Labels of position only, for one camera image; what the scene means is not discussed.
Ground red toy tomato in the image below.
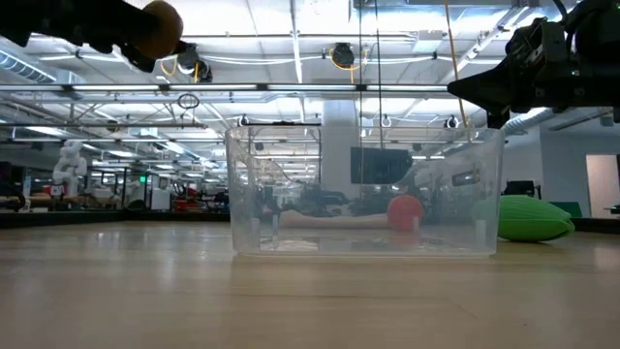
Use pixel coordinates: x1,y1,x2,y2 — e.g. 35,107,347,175
386,194,425,233

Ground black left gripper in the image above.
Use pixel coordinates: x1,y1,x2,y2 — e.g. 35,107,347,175
28,0,195,74

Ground green board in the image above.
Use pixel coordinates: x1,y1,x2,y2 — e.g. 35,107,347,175
549,201,583,219

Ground white square pillar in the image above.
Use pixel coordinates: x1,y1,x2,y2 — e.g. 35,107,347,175
320,99,362,200

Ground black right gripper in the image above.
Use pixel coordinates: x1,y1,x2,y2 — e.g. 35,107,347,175
448,58,620,130

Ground thin black hanging cable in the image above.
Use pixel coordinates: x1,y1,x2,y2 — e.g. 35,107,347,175
356,0,364,195

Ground brown toy kiwi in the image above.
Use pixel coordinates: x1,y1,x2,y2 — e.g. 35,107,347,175
139,0,184,60

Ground black cable loop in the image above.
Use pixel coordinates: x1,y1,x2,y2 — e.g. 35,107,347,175
176,92,201,111

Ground black hanging cable with coil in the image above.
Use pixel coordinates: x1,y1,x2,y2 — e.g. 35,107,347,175
373,0,385,149

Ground black monitor screen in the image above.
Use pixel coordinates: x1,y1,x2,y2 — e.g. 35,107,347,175
350,146,414,185

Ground black right camera cable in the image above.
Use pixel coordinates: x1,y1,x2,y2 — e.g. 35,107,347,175
551,0,582,30

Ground green toy corn cob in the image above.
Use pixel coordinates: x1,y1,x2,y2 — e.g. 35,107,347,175
472,194,576,242

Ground clear plastic tupperware container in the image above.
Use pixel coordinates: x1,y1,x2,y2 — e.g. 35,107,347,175
225,125,506,257

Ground yellow hanging cable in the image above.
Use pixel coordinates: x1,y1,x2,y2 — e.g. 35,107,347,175
444,0,474,144

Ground black aluminium rig frame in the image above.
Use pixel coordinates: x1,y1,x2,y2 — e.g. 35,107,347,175
0,208,620,235

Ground white door panel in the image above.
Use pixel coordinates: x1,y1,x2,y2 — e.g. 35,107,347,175
585,154,620,219

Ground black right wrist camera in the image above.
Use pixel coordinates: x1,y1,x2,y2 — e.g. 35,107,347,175
506,16,575,67

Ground black machine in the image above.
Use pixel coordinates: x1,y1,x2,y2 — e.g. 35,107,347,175
503,179,543,200

